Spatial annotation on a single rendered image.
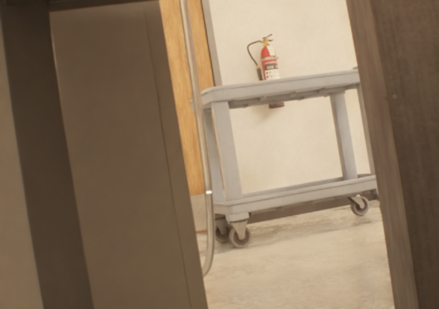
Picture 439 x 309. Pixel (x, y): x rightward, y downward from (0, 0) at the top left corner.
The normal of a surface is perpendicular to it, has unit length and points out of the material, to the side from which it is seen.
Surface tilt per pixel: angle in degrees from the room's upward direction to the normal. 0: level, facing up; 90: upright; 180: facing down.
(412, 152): 90
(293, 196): 90
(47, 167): 90
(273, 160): 90
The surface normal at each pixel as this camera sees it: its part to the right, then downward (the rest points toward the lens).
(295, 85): 0.23, -0.05
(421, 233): -0.02, -0.02
